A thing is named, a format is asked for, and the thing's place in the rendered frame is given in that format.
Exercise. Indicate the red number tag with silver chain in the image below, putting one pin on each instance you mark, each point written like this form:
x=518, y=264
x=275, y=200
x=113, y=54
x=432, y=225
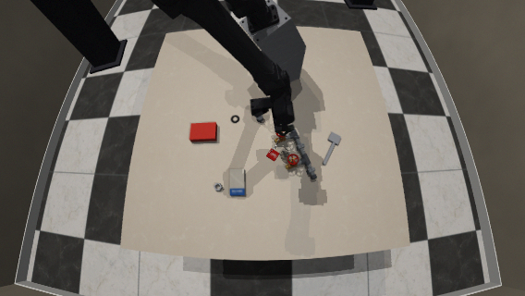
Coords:
x=273, y=154

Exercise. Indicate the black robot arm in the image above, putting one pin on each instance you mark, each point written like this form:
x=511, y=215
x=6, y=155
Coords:
x=214, y=18

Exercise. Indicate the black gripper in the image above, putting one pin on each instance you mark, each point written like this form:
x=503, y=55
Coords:
x=286, y=128

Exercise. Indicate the red flat block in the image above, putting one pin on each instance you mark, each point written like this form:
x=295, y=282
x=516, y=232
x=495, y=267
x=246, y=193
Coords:
x=203, y=132

